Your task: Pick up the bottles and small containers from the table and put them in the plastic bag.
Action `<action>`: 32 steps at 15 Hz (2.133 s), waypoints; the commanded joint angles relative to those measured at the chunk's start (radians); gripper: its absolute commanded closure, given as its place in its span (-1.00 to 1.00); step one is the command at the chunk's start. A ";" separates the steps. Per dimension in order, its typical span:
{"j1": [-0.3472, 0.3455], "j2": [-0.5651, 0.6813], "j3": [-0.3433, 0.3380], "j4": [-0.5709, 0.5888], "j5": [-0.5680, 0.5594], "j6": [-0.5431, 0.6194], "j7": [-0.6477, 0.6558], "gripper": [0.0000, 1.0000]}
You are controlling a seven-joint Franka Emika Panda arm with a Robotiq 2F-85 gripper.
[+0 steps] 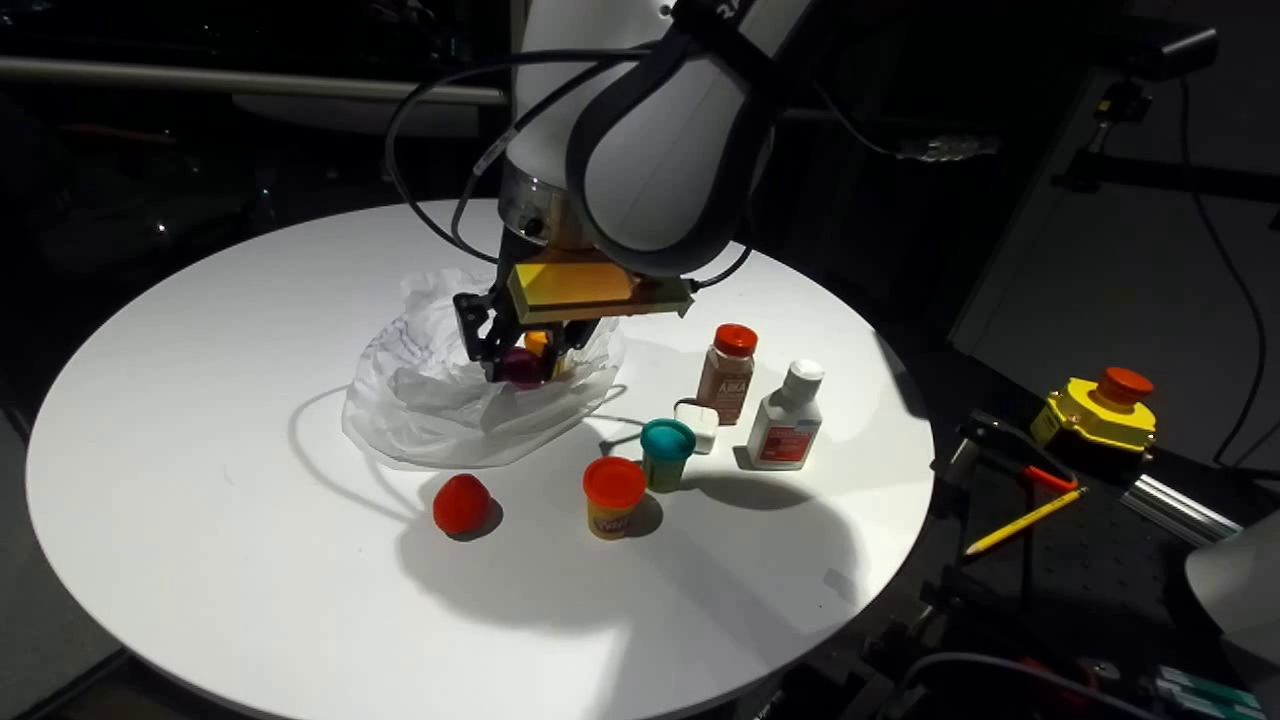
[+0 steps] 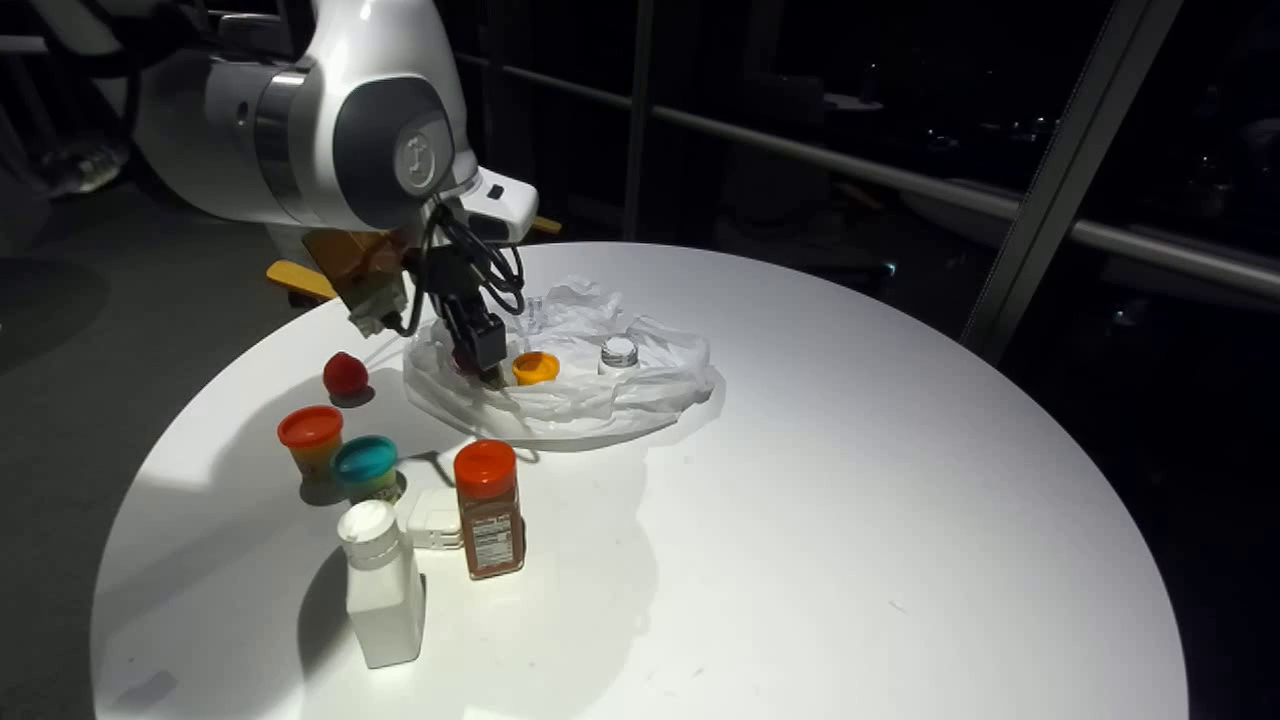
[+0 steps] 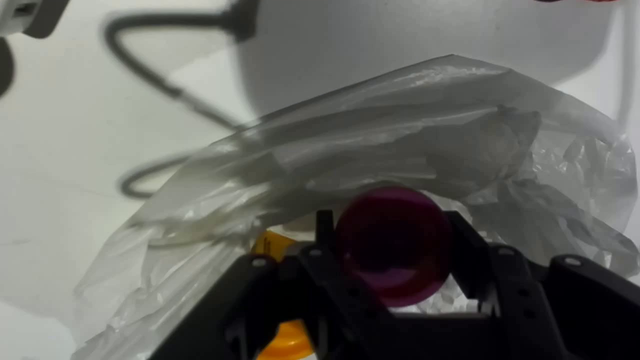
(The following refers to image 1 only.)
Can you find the clear bottle white cap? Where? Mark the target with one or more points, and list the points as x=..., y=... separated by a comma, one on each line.
x=786, y=421

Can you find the silver metal bar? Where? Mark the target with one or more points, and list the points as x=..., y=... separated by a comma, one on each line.
x=1180, y=506

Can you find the black camera stand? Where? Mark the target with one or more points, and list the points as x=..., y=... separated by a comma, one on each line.
x=1147, y=80

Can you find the clear plastic bag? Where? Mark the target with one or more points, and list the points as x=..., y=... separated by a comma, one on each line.
x=424, y=403

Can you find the grey horizontal rail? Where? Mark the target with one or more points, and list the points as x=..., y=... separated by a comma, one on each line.
x=202, y=77

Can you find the purple-lid dough tub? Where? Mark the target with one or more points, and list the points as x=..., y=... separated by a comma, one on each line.
x=521, y=369

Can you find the yellow emergency stop button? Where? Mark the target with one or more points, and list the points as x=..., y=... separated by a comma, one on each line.
x=1103, y=408

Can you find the wrist camera bar yellow tape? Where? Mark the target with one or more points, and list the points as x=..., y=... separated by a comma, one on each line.
x=586, y=287

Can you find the yellow pencil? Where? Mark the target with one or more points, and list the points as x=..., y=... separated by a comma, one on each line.
x=1025, y=521

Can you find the white lamp shade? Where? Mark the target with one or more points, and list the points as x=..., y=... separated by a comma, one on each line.
x=1242, y=587

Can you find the red-capped spice bottle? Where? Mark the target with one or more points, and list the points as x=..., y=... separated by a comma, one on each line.
x=726, y=373

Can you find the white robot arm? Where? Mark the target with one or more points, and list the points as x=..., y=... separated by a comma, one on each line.
x=652, y=146

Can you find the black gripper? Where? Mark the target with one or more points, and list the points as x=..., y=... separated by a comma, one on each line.
x=534, y=330

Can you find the teal-lid dough tub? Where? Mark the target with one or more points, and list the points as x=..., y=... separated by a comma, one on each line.
x=667, y=445

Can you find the orange-lid dough tub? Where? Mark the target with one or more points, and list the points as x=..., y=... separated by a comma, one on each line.
x=613, y=489

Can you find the small red round container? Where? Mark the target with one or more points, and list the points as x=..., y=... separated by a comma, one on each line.
x=462, y=506

